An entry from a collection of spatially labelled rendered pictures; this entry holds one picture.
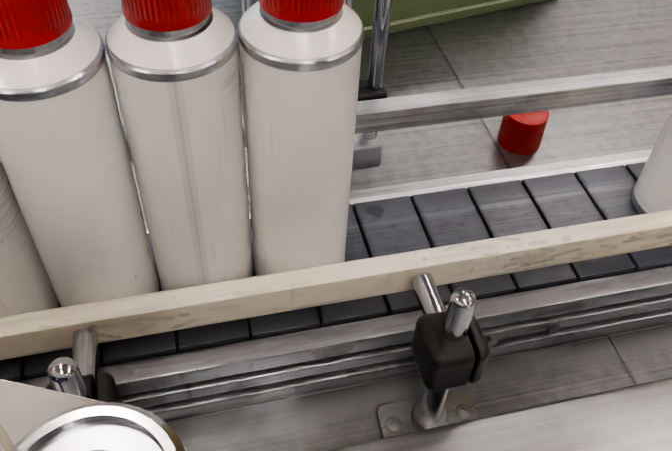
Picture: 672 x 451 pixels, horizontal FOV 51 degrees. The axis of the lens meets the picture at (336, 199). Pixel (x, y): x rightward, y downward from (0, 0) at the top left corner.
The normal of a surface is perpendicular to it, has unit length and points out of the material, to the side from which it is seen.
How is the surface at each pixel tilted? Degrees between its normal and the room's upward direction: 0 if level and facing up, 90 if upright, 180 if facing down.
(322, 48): 45
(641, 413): 0
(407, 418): 0
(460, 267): 90
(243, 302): 90
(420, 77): 0
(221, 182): 90
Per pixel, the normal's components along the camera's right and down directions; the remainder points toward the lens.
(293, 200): -0.09, 0.72
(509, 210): 0.04, -0.69
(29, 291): 0.88, 0.37
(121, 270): 0.64, 0.58
